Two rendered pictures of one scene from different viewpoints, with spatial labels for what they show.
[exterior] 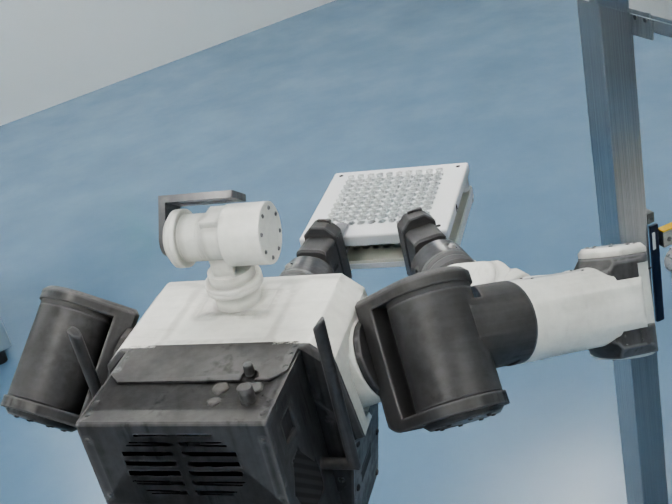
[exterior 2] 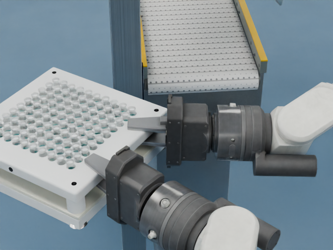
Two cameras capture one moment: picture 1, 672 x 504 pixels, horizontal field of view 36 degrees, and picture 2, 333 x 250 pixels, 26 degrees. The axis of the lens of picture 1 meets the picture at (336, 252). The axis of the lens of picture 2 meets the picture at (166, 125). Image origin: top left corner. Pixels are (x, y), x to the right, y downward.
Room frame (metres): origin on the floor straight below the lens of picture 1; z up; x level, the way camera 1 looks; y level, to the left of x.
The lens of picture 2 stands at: (1.22, 0.76, 1.72)
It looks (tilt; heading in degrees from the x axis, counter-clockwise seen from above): 37 degrees down; 282
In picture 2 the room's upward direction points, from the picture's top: straight up
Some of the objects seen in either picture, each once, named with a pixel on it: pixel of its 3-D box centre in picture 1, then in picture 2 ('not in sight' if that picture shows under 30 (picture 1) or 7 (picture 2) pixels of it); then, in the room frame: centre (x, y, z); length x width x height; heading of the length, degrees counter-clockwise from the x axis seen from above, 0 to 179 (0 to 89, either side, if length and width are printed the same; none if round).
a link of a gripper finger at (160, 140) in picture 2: not in sight; (147, 140); (1.44, -0.12, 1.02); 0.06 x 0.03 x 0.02; 11
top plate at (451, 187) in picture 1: (387, 204); (63, 127); (1.57, -0.10, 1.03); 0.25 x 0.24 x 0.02; 69
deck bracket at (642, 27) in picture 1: (640, 23); not in sight; (1.53, -0.54, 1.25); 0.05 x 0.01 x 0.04; 17
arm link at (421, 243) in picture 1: (434, 260); (204, 131); (1.35, -0.14, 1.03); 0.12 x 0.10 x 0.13; 11
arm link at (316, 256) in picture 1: (315, 273); (149, 203); (1.40, 0.04, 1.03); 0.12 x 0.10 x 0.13; 151
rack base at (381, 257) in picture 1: (392, 229); (66, 151); (1.57, -0.10, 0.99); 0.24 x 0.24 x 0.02; 69
